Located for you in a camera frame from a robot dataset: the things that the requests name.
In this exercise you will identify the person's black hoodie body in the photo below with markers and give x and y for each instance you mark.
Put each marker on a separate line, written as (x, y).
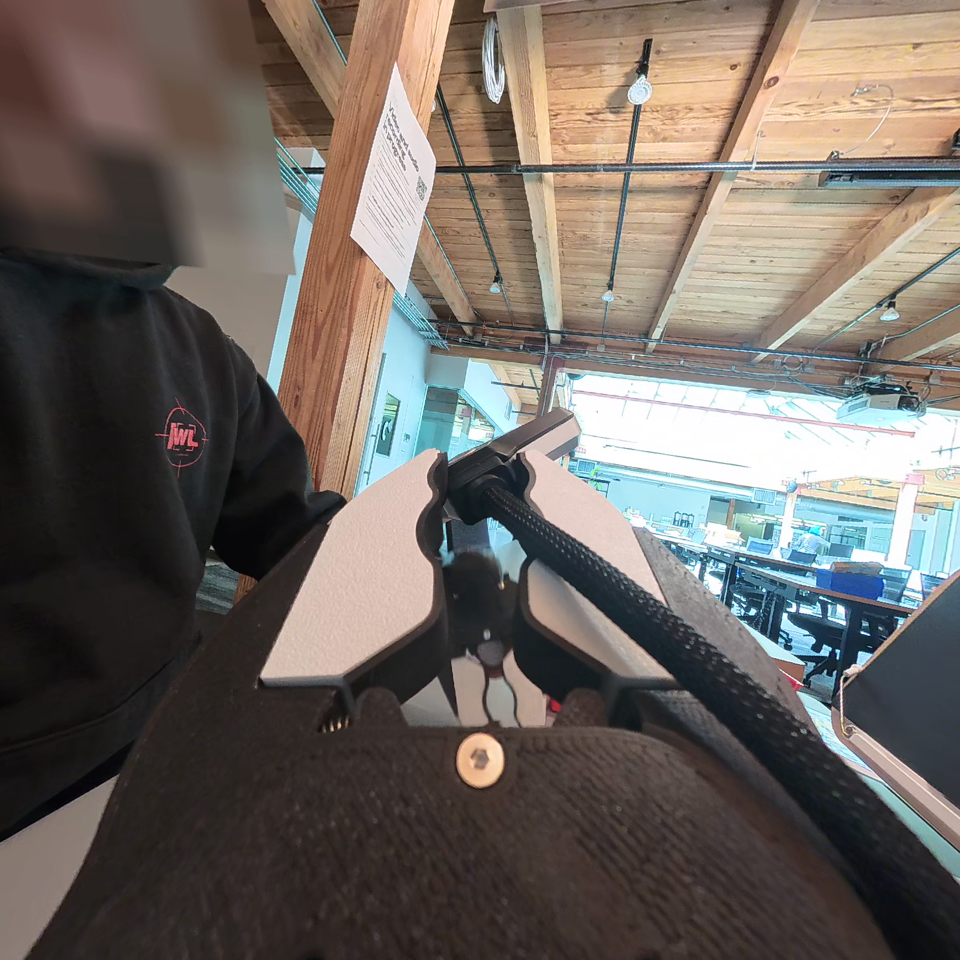
(112, 525)

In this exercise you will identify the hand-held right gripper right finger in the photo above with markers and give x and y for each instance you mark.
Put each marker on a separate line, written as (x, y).
(592, 525)

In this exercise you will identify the HDMI switch box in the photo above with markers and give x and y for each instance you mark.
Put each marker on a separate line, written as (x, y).
(551, 439)

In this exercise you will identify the black office chair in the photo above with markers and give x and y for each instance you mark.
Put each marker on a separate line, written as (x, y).
(817, 637)

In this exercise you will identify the white paper sign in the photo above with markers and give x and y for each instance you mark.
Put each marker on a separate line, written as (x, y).
(394, 187)

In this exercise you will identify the wooden top office desk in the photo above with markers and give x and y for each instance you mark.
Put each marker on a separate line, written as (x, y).
(780, 574)

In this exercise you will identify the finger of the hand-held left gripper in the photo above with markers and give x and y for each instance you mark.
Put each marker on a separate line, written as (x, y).
(471, 697)
(534, 705)

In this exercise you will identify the ceiling projector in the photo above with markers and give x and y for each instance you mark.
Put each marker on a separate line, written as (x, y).
(877, 405)

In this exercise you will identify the black board panel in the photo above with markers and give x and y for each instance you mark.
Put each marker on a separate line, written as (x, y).
(915, 675)

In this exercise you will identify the blue storage bin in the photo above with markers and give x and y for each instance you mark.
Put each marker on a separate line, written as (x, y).
(847, 583)

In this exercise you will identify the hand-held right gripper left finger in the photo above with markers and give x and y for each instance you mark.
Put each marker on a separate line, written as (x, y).
(352, 585)

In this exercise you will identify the white desk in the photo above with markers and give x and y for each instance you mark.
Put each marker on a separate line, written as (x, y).
(37, 885)

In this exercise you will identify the wooden post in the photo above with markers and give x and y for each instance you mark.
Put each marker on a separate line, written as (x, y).
(337, 337)

